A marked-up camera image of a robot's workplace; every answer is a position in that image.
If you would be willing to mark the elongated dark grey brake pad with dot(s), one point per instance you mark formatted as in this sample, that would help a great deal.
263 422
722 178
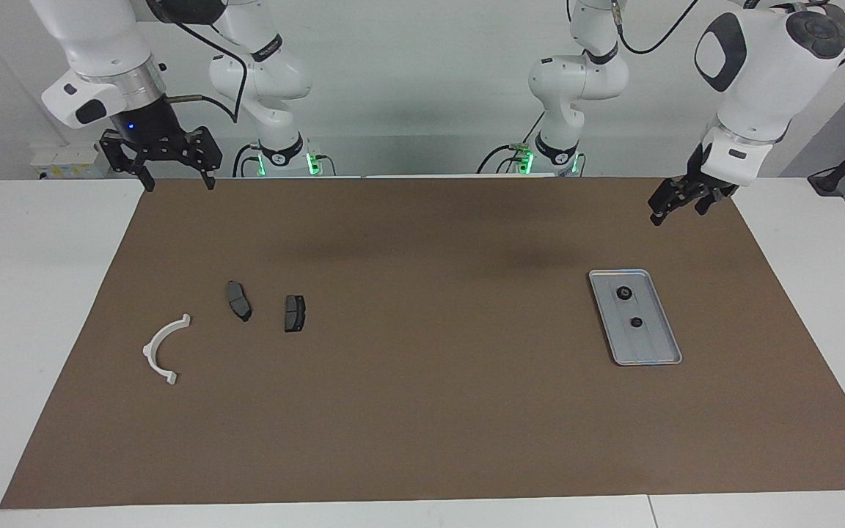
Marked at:
238 301

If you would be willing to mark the white semicircular plastic bracket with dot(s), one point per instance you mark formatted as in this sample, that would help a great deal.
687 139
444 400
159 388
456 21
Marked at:
155 345

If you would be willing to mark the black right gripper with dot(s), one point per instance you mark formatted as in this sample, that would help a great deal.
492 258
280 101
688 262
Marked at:
150 132

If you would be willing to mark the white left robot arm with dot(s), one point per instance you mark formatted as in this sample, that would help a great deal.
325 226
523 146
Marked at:
760 66

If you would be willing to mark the white power strip box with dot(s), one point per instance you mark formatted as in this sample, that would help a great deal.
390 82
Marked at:
63 163

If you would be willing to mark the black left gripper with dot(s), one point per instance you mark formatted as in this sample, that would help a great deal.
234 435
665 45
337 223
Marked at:
701 180

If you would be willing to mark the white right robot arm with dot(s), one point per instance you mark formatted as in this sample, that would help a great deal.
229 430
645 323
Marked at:
100 51

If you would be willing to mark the brown table mat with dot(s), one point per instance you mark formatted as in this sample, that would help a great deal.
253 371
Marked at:
430 425

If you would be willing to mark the silver metal tray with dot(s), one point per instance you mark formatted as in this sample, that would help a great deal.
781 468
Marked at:
646 345

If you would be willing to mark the rectangular dark grey brake pad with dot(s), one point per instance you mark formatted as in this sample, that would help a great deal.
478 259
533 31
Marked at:
294 313

